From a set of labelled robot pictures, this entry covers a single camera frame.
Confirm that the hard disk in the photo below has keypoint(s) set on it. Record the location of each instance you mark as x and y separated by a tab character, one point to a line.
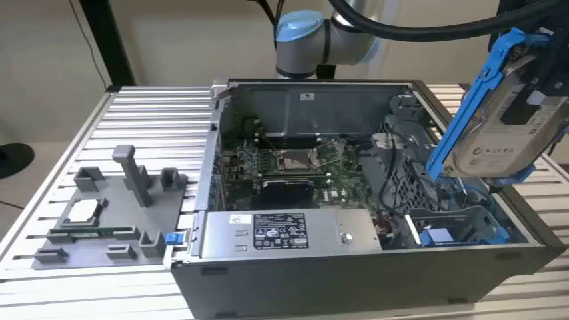
489	150

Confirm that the grey disk bay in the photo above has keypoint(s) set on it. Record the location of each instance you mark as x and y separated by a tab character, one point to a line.
466	213

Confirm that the grey perforated drive cage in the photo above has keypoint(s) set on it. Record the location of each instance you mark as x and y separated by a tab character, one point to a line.
399	196

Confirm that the blue plastic bay carrier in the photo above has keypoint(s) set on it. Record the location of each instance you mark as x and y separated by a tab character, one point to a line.
435	237

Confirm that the green motherboard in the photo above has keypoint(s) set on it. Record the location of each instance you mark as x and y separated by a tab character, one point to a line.
342	186

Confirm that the CPU socket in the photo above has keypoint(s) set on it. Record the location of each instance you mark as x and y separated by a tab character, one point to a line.
290	163

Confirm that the thin metal locking lever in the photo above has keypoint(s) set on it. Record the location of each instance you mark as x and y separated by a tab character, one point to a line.
268	141

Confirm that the black graphics card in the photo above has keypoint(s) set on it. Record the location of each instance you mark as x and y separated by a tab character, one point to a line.
284	195

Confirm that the silver power supply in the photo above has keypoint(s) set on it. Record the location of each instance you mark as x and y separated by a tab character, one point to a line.
319	233

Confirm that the black open PC case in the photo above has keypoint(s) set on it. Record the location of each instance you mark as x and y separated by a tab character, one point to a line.
310	286

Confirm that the blue case latch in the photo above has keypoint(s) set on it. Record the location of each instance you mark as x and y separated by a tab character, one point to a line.
173	238

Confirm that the grey parts rack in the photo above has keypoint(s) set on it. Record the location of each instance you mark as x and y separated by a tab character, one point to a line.
120	206

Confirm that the green RAM stick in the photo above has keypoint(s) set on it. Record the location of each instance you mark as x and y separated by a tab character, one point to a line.
104	230

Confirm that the silver CPU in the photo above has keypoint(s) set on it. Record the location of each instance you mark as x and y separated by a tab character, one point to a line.
81	211

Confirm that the black round base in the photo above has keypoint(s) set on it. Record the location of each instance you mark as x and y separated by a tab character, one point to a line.
14	160

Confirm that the black vertical post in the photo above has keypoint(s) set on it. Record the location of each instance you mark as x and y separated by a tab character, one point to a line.
108	43

